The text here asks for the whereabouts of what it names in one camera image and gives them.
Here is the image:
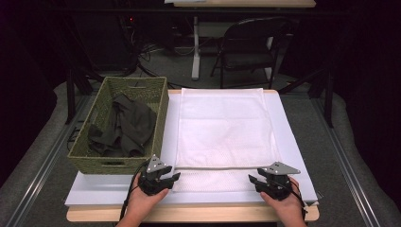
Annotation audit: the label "white board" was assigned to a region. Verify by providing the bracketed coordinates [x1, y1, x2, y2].
[64, 89, 320, 207]

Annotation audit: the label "hand-held gripper cable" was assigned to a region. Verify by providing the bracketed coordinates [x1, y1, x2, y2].
[277, 178, 309, 219]
[119, 160, 149, 221]

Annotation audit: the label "light wooden table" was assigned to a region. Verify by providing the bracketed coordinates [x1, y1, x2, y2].
[65, 89, 320, 223]

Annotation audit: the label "dark green garment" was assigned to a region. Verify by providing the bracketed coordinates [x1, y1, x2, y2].
[87, 93, 158, 158]

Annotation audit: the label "person's right hand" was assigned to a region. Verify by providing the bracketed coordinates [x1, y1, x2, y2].
[260, 177, 305, 221]

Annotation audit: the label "green woven basket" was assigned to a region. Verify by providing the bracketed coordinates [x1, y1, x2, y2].
[66, 76, 169, 176]

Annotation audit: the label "white mesh laundry bag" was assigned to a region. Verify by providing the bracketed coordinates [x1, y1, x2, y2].
[172, 87, 282, 193]

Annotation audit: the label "left hand-held gripper cable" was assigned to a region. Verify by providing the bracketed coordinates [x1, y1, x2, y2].
[119, 160, 149, 221]

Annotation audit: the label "white-legged wooden desk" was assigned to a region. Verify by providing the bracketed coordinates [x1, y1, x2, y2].
[164, 0, 317, 81]

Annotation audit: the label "right hand-held gripper cable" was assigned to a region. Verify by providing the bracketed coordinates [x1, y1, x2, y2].
[277, 178, 309, 219]

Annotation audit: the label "aluminium rail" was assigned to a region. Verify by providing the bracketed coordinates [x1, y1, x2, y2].
[310, 97, 383, 227]
[6, 94, 93, 227]

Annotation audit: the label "black folding chair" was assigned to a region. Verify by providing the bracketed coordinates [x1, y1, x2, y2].
[210, 17, 299, 90]

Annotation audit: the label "black metal stand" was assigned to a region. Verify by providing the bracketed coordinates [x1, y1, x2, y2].
[278, 67, 336, 129]
[64, 67, 106, 126]

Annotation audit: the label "person's left hand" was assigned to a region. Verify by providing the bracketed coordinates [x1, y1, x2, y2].
[124, 181, 169, 220]

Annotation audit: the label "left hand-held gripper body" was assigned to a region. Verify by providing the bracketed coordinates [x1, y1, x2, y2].
[138, 154, 174, 197]

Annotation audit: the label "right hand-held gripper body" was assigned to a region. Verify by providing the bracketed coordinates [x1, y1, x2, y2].
[255, 161, 301, 201]

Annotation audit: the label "black floor cables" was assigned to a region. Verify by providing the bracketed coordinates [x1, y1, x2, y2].
[118, 15, 197, 90]

